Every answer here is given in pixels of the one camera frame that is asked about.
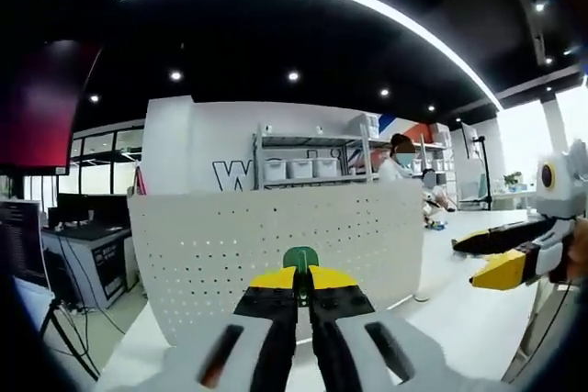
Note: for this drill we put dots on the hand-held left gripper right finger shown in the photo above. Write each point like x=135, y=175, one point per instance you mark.
x=340, y=318

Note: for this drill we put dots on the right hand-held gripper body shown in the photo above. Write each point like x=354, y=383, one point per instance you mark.
x=565, y=185

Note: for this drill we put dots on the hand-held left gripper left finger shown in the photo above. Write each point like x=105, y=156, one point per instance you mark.
x=271, y=318

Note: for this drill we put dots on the green hook assembly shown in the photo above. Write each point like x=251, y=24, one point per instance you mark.
x=301, y=256

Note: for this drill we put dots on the white perforated mounting plate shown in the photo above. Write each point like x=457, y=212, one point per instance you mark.
x=206, y=249

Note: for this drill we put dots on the person's right hand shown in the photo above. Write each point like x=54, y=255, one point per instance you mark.
x=580, y=249

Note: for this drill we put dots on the small potted plant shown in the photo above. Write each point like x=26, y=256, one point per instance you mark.
x=513, y=178

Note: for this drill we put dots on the small blue object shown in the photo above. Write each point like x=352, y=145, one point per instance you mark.
x=438, y=226

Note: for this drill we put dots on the black light stand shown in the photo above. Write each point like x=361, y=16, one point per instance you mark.
x=468, y=139

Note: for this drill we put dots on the metal shelf with bins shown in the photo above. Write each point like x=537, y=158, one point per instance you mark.
x=436, y=144

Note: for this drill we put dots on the white storage bin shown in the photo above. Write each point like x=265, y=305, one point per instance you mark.
x=301, y=169
x=326, y=167
x=275, y=170

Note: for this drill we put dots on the white stacked boxes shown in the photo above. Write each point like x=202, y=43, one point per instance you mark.
x=365, y=126

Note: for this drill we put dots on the grey metal storage shelf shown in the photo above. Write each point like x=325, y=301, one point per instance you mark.
x=312, y=140

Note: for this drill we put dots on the red narrow object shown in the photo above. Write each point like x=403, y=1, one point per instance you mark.
x=141, y=183

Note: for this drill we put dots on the black tripod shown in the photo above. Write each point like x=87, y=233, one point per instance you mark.
x=55, y=309

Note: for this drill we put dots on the black computer monitor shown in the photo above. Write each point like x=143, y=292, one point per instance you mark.
x=73, y=206

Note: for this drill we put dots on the group of round ceiling spotlights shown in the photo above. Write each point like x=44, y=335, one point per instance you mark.
x=293, y=75

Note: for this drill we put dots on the purple screen desktop monitor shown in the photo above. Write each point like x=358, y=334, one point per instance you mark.
x=20, y=236

